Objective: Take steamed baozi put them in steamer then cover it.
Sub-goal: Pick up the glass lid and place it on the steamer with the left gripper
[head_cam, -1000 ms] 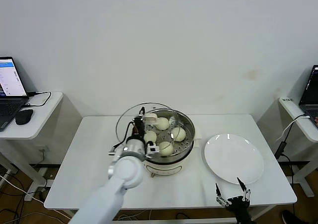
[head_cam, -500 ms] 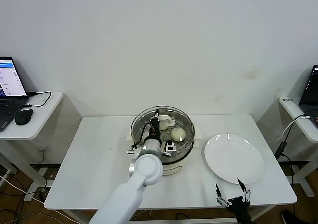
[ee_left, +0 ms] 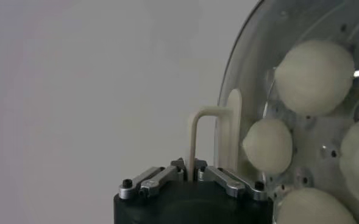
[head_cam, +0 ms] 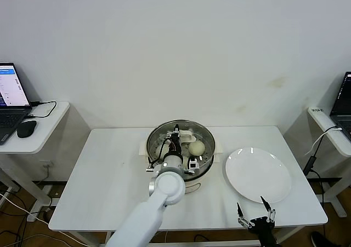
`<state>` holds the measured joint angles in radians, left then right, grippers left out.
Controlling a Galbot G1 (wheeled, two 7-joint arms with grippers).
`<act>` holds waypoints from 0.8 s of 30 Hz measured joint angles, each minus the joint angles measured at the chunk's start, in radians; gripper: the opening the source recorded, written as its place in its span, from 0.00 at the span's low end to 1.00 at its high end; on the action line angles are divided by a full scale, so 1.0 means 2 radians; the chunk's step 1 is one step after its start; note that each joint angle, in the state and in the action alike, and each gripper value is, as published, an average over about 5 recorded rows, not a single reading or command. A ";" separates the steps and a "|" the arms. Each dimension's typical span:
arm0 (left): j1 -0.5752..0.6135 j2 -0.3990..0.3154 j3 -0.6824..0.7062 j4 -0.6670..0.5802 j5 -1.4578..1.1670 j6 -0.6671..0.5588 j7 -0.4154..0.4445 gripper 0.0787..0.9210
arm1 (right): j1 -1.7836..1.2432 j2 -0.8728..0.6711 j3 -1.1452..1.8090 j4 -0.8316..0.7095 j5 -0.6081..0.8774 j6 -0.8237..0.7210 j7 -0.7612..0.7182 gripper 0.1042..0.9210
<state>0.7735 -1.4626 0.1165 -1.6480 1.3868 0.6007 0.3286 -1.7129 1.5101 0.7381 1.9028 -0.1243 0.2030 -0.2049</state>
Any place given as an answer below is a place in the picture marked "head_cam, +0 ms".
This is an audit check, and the white steamed baozi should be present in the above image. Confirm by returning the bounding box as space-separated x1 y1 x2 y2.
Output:
189 140 206 157

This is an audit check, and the white flat cable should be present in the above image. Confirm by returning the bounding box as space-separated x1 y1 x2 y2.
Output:
304 125 343 156

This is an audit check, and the white table leg frame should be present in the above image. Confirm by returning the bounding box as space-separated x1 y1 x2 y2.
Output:
92 226 302 247

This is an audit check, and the white round plate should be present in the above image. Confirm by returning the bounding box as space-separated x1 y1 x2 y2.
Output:
225 147 292 204

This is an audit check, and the laptop with dark screen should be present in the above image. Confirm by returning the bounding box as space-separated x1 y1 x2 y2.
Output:
330 71 351 141

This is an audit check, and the black laptop charger cable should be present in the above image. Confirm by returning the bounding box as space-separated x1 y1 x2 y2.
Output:
25 100 58 119

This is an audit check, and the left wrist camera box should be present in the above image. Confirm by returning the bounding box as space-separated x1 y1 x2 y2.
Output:
186 156 200 174

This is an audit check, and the cream electric cooker base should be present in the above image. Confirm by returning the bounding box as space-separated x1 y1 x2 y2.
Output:
138 139 224 196

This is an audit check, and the black computer mouse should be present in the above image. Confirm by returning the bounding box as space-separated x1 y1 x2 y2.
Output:
16 120 37 138

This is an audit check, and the laptop with white screen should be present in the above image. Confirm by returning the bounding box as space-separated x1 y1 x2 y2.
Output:
0 62 33 146

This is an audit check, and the white side table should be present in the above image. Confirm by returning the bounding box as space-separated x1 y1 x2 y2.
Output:
0 101 71 214
307 107 351 218

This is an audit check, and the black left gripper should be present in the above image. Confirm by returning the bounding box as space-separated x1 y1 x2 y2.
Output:
165 123 183 154

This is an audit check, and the white floor cable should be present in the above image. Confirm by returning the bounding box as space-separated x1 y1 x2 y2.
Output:
0 192 38 222

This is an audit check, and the black shoe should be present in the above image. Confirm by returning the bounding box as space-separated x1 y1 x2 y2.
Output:
311 231 330 247

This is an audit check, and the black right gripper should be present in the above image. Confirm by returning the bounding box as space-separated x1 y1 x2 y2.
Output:
236 196 278 247

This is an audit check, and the black power adapter cable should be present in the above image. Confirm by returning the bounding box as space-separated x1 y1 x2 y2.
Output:
303 153 326 205

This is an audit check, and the stainless steel steamer basket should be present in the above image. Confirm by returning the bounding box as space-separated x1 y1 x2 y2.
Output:
146 119 217 180

